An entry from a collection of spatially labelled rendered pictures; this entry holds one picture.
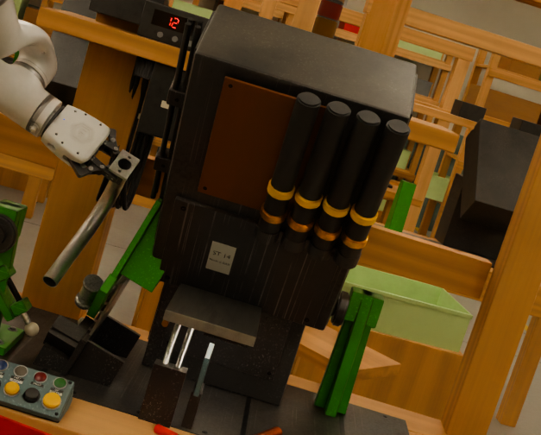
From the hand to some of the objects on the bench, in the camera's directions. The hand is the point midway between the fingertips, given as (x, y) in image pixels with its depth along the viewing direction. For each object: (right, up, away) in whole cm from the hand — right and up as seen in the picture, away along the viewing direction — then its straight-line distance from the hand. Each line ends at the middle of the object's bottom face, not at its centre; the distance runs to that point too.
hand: (118, 167), depth 191 cm
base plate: (+6, -44, +7) cm, 45 cm away
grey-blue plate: (+14, -47, -9) cm, 50 cm away
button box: (-14, -45, -22) cm, 52 cm away
